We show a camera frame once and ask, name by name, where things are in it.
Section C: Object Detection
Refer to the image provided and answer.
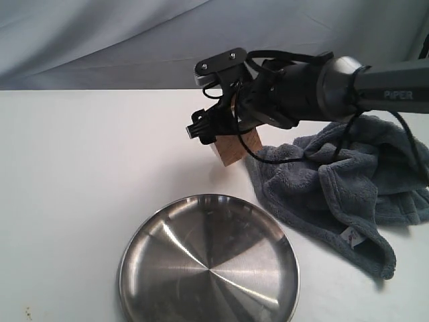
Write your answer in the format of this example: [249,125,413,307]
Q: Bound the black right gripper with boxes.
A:
[186,58,322,145]

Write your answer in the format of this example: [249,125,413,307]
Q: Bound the wooden cube block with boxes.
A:
[210,129,262,167]

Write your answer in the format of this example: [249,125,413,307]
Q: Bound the grey fleece towel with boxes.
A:
[245,115,428,280]

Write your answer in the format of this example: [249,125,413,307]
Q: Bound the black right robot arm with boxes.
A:
[186,54,428,145]

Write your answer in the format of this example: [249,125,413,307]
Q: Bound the round stainless steel plate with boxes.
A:
[117,194,300,321]

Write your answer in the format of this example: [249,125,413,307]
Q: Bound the grey backdrop cloth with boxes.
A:
[1,1,428,90]

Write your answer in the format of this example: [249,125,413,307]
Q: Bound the dark stand at right edge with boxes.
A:
[407,19,428,60]

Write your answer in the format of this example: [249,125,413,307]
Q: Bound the black camera cable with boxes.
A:
[202,50,429,189]

